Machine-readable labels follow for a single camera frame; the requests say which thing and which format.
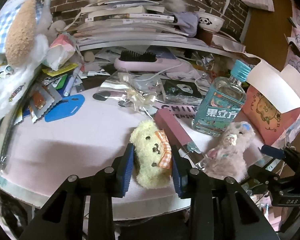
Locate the pink hairbrush with black bristles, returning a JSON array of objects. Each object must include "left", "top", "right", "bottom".
[{"left": 114, "top": 50, "right": 183, "bottom": 72}]

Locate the purple cloth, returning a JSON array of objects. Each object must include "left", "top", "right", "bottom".
[{"left": 174, "top": 12, "right": 199, "bottom": 37}]

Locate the orange snack foil packet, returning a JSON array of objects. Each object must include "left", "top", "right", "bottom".
[{"left": 29, "top": 82, "right": 62, "bottom": 124}]

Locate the black card with white face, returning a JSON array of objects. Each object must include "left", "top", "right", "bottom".
[{"left": 162, "top": 80, "right": 203, "bottom": 105}]

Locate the clear bottle with blue cap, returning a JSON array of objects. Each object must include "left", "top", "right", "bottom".
[{"left": 192, "top": 60, "right": 251, "bottom": 137}]

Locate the brown box under bowl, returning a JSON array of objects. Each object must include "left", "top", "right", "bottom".
[{"left": 197, "top": 29, "right": 245, "bottom": 53}]

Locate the pink rectangular keychain tag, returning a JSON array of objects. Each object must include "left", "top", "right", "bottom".
[{"left": 154, "top": 108, "right": 205, "bottom": 171}]

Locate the pink white tissue pack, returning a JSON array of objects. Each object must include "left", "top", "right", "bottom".
[{"left": 42, "top": 33, "right": 76, "bottom": 71}]

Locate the pink cartoon hanging pocket organizer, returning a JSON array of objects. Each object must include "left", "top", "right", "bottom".
[{"left": 285, "top": 0, "right": 300, "bottom": 73}]

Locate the pink fluffy plush toy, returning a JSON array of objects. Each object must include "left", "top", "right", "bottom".
[{"left": 204, "top": 121, "right": 255, "bottom": 182}]

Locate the blue plastic luggage tag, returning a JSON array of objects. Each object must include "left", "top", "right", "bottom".
[{"left": 44, "top": 94, "right": 85, "bottom": 122}]

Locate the clear cellophane bag with ribbon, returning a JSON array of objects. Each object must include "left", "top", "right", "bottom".
[{"left": 97, "top": 70, "right": 163, "bottom": 118}]

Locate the stack of books and papers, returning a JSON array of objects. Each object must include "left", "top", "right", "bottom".
[{"left": 73, "top": 0, "right": 190, "bottom": 46}]

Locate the white shelf board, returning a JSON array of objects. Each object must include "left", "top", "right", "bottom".
[{"left": 78, "top": 38, "right": 237, "bottom": 59}]

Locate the white panda bowl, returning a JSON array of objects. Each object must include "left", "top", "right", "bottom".
[{"left": 195, "top": 11, "right": 224, "bottom": 33}]

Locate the yellow plush bear toy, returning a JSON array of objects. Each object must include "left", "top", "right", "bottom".
[{"left": 129, "top": 120, "right": 172, "bottom": 189}]

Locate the large plush doll plaid shirt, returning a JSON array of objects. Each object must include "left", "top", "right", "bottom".
[{"left": 0, "top": 0, "right": 52, "bottom": 121}]

